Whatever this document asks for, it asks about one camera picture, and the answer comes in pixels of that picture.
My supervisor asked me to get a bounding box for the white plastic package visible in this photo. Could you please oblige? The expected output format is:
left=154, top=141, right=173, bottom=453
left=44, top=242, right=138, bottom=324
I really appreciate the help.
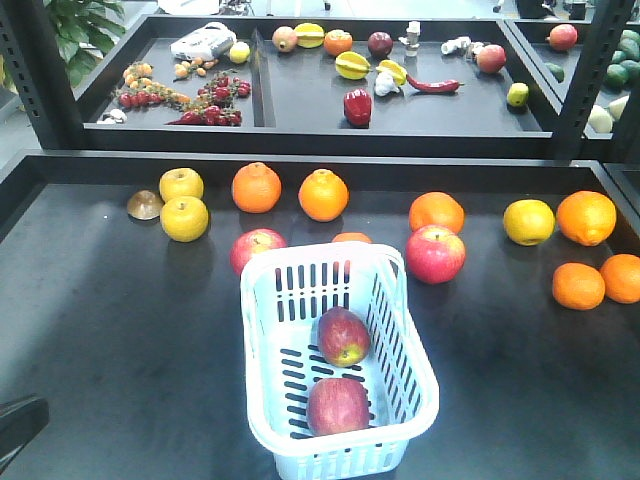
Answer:
left=170, top=22, right=237, bottom=61

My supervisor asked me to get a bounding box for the cherry tomato vine right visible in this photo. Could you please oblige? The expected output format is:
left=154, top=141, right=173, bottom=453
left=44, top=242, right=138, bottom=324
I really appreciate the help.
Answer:
left=166, top=71, right=252, bottom=127

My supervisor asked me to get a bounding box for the yellow apple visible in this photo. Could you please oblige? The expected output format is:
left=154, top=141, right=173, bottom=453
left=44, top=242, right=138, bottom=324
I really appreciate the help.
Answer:
left=160, top=196, right=210, bottom=243
left=159, top=167, right=204, bottom=202

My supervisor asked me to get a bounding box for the yellow starfruit rear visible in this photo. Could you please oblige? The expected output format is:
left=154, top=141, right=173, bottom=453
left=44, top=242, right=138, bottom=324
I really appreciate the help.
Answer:
left=294, top=22, right=325, bottom=49

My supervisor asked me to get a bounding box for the red mango upper tray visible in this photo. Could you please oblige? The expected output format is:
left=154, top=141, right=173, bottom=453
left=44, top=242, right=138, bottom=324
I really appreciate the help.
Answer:
left=475, top=44, right=506, bottom=74

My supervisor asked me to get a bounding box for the red chili pepper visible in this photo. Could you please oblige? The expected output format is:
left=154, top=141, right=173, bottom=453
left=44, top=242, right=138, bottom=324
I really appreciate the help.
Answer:
left=406, top=75, right=463, bottom=94

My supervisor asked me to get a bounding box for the small orange behind basket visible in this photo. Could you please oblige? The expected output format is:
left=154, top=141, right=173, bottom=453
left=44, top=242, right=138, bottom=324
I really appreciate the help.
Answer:
left=332, top=232, right=373, bottom=244

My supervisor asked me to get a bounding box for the yellow citrus right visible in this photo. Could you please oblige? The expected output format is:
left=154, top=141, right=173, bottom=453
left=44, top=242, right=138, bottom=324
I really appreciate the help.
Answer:
left=503, top=199, right=555, bottom=246

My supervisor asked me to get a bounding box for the large orange far right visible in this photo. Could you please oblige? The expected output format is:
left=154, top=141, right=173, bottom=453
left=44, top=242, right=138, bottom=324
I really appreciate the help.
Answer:
left=556, top=190, right=617, bottom=247

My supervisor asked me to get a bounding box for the yellow apple front left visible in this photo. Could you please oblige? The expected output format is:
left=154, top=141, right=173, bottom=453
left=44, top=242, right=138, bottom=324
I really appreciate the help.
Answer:
left=160, top=196, right=210, bottom=243

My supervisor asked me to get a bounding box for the orange behind centre apple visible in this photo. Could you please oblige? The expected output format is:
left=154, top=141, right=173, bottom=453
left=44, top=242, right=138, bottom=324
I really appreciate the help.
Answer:
left=409, top=191, right=465, bottom=234

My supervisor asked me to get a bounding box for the orange persimmon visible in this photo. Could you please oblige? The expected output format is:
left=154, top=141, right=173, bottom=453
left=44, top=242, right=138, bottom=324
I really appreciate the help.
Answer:
left=323, top=29, right=353, bottom=57

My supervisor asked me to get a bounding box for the small orange right front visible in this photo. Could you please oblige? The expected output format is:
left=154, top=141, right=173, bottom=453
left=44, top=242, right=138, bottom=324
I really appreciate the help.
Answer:
left=552, top=262, right=605, bottom=311

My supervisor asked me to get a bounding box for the yellow apple rear left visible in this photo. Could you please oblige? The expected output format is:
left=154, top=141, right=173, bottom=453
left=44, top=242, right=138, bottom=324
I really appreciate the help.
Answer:
left=159, top=167, right=204, bottom=202

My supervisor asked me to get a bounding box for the small green lemon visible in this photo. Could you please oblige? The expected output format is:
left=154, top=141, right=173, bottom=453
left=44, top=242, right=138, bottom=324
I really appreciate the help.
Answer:
left=506, top=82, right=529, bottom=108

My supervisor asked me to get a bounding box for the green potted plant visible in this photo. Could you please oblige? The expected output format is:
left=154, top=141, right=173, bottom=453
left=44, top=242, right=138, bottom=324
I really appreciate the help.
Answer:
left=43, top=0, right=125, bottom=87

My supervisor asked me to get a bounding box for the dark red plum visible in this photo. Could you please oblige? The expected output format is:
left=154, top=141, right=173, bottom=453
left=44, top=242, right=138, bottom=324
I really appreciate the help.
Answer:
left=367, top=31, right=394, bottom=59

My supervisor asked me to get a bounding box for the yellow lemon upper tray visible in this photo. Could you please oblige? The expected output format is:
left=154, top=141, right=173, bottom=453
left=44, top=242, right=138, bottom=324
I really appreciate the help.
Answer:
left=228, top=41, right=251, bottom=65

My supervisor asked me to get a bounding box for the pomegranate fruit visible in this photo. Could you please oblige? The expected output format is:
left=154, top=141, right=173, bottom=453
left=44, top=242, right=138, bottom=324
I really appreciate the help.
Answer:
left=271, top=26, right=298, bottom=53

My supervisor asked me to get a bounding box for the white garlic bulb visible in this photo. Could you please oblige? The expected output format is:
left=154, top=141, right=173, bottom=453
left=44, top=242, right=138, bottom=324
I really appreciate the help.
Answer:
left=374, top=71, right=400, bottom=97

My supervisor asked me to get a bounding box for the orange far left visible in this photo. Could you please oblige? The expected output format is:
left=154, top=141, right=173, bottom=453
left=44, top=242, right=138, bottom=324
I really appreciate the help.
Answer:
left=231, top=162, right=282, bottom=214

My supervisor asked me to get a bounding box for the black wooden produce stand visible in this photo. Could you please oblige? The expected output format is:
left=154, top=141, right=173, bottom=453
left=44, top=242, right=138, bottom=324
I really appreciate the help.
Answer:
left=1, top=1, right=639, bottom=479

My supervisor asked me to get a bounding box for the cherry tomato vine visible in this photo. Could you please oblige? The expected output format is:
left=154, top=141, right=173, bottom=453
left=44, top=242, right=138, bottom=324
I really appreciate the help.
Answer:
left=114, top=62, right=191, bottom=110
left=166, top=71, right=252, bottom=127

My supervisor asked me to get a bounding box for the light blue plastic basket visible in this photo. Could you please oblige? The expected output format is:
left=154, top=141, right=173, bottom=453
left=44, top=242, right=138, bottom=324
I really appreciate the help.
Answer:
left=240, top=241, right=439, bottom=479

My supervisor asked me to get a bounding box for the yellow starfruit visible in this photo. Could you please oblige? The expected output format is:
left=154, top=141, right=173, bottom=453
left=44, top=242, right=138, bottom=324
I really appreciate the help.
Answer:
left=294, top=22, right=325, bottom=49
left=335, top=51, right=371, bottom=80
left=376, top=59, right=407, bottom=86

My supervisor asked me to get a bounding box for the yellow starfruit middle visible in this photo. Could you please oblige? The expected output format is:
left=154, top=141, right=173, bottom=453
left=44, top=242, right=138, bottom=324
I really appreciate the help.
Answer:
left=335, top=51, right=371, bottom=80

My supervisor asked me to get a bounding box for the yellow starfruit right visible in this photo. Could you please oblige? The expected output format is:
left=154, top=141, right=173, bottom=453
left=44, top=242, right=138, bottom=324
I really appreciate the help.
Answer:
left=376, top=59, right=407, bottom=86

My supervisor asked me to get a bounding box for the cherry tomato vine left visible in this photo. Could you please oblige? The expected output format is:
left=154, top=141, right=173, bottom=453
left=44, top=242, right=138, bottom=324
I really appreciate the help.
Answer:
left=114, top=62, right=191, bottom=110

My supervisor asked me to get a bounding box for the red apple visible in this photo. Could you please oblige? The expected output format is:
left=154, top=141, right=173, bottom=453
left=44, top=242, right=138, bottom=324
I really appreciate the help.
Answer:
left=229, top=228, right=287, bottom=276
left=317, top=306, right=371, bottom=368
left=306, top=378, right=370, bottom=436
left=405, top=225, right=466, bottom=285

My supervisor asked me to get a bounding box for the red bell pepper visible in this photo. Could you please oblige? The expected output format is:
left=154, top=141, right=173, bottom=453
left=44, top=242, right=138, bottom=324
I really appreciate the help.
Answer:
left=343, top=89, right=372, bottom=127

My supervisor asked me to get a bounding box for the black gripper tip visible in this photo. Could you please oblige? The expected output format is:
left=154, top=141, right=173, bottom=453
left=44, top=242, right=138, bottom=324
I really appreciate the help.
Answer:
left=1, top=395, right=50, bottom=471

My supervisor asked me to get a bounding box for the small orange right edge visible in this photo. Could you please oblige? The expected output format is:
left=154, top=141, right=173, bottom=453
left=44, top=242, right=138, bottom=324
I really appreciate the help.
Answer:
left=600, top=254, right=640, bottom=304

